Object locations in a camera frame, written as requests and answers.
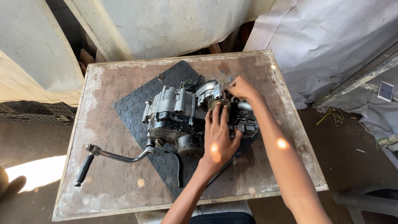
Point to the black plastic crate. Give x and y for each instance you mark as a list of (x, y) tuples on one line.
[(37, 113)]

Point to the grey black motorcycle engine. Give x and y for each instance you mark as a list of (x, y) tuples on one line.
[(177, 115)]

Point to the person's right fingers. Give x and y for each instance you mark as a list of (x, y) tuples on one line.
[(230, 90)]

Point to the weathered wooden beam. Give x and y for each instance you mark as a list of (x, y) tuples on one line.
[(360, 76)]

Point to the black rubber studded mat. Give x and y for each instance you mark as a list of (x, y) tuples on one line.
[(133, 105)]

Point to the grey tarpaulin sheet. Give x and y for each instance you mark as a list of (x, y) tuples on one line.
[(323, 46)]

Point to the person's right hand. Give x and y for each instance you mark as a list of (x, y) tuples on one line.
[(244, 88)]

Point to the grey plastic chair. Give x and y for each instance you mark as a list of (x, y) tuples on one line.
[(370, 202)]

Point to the brown wooden plank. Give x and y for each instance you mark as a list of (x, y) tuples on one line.
[(86, 59)]

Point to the worn wooden table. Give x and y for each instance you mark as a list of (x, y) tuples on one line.
[(118, 193)]

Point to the chrome kick starter lever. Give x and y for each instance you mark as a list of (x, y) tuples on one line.
[(112, 155)]

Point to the white board panel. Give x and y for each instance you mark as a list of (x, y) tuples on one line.
[(34, 53), (161, 25)]

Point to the person's dark trousers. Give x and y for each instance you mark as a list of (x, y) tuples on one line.
[(222, 218)]

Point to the white smartphone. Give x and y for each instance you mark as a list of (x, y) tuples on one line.
[(385, 91)]

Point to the person's left hand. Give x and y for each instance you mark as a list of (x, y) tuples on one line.
[(219, 141)]

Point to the brown round engine part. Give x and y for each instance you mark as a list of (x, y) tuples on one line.
[(217, 102)]

